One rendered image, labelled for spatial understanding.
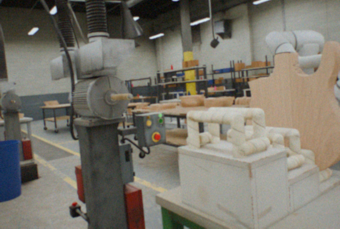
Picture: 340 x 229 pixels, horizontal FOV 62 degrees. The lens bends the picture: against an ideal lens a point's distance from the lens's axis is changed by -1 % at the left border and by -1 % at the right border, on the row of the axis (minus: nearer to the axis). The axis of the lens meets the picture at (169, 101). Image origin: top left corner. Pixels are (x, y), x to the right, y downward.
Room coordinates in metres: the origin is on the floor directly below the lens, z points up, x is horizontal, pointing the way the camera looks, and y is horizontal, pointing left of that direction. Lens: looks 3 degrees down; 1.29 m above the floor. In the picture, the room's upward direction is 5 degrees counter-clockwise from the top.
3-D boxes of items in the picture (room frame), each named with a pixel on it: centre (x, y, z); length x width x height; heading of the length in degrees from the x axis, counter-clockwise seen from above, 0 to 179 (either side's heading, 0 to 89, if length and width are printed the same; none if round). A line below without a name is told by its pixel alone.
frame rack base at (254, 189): (0.77, -0.15, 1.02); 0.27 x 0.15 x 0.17; 37
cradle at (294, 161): (0.79, -0.33, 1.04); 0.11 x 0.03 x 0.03; 127
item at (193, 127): (0.82, -0.06, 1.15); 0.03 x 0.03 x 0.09
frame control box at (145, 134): (1.85, 0.20, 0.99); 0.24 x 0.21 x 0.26; 37
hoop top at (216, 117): (0.75, -0.11, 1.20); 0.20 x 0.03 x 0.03; 36
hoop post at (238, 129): (0.68, -0.16, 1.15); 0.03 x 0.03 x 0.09
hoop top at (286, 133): (0.89, -0.31, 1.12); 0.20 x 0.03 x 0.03; 36
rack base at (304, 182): (0.86, -0.27, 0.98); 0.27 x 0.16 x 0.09; 37
